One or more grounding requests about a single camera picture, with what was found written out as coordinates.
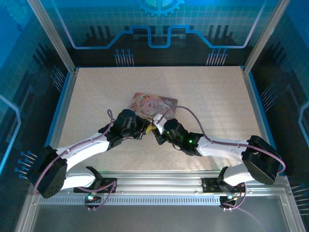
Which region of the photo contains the pink decorated box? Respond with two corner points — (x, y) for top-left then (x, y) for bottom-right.
(129, 92), (179, 122)

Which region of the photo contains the small LED circuit board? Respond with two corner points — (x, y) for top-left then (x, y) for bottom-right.
(84, 193), (102, 204)
(220, 194), (239, 204)

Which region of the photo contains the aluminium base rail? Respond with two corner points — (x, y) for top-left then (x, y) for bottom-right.
(100, 170), (287, 194)

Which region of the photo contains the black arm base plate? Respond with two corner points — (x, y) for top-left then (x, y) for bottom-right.
(201, 176), (243, 194)
(73, 177), (118, 194)

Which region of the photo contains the aluminium table side rail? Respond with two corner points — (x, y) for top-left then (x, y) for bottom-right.
(240, 66), (277, 150)
(44, 68), (80, 148)

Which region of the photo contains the grey slotted cable duct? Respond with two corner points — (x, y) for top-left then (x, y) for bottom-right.
(38, 194), (230, 206)

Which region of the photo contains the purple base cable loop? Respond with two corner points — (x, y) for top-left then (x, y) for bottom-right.
(84, 180), (118, 211)
(221, 182), (247, 211)

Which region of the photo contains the aluminium frame post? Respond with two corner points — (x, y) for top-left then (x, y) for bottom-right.
(26, 0), (78, 74)
(242, 0), (290, 74)

